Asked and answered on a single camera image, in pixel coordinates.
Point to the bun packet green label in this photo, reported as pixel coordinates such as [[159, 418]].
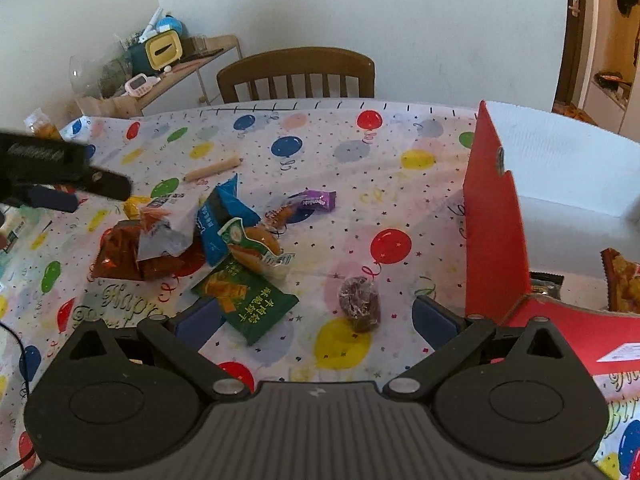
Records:
[[260, 245]]

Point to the clear glass vase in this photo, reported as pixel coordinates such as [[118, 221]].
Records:
[[84, 77]]

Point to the green snack packet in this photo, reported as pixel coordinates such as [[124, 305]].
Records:
[[255, 310]]

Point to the pink handheld device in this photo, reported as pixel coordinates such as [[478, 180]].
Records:
[[141, 85]]

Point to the purple candy packet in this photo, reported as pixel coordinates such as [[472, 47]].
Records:
[[315, 200]]

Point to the yellow tissue box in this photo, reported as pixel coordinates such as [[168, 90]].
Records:
[[162, 50]]

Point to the white drawer cabinet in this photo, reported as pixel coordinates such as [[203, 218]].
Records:
[[200, 64]]

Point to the red snack packet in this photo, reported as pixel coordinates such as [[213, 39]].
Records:
[[120, 255]]

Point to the orange drink bottle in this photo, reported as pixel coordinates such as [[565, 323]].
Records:
[[44, 127]]

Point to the blue snack packet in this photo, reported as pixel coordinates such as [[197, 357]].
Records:
[[215, 220]]

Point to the glass jar with plant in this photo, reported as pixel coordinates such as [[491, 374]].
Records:
[[116, 77]]

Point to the dark brown wrapped cake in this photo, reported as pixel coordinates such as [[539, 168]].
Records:
[[360, 300]]

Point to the brown wooden chair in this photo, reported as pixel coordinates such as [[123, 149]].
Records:
[[295, 60]]

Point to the yellow snack packet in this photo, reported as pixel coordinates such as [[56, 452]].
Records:
[[134, 205]]

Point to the wooden double-ended pencil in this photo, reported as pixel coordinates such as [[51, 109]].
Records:
[[212, 169]]

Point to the clear plastic packet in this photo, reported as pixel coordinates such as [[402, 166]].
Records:
[[11, 235]]

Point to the brown snack clear packet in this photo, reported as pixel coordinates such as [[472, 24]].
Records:
[[280, 216]]

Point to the brown cardboard box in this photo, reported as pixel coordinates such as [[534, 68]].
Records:
[[107, 106]]

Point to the dark teal container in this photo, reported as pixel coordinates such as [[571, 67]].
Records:
[[136, 57]]

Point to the brown wooden door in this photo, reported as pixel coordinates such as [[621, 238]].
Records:
[[575, 50]]

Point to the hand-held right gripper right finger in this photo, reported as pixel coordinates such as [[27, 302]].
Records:
[[434, 322]]

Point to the white foam sheet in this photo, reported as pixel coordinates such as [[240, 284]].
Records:
[[560, 160]]

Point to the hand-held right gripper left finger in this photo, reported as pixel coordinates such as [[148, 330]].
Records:
[[197, 320]]

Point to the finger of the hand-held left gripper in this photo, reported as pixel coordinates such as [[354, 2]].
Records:
[[111, 185], [52, 199]]

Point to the white carrot print packet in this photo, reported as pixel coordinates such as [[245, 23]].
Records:
[[165, 235]]

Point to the red cardboard box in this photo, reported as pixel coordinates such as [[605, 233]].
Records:
[[492, 240]]

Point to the balloon print tablecloth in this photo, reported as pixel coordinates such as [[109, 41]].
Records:
[[325, 185]]

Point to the orange snack bag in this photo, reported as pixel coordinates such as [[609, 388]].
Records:
[[625, 285]]

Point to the black snack packet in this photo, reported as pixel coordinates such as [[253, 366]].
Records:
[[546, 281]]

